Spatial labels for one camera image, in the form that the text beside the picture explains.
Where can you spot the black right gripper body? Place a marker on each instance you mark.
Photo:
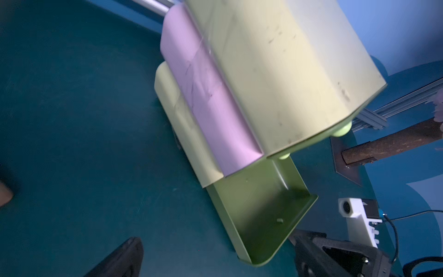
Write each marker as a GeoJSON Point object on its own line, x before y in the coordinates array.
{"type": "Point", "coordinates": [348, 259]}

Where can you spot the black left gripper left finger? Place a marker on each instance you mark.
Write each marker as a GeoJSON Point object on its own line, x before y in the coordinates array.
{"type": "Point", "coordinates": [124, 261]}

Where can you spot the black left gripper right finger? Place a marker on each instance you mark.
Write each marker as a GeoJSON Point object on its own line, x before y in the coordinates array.
{"type": "Point", "coordinates": [310, 260]}

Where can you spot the yellow-green drawer cabinet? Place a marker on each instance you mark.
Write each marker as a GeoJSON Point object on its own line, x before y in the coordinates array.
{"type": "Point", "coordinates": [247, 83]}

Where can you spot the pink blossom artificial tree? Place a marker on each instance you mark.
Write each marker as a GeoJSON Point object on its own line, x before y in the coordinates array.
{"type": "Point", "coordinates": [348, 161]}

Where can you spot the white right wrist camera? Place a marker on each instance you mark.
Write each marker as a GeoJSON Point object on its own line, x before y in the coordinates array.
{"type": "Point", "coordinates": [361, 217]}

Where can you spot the green scraper with wooden handle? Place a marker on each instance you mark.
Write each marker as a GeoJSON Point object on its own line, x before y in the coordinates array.
{"type": "Point", "coordinates": [6, 194]}

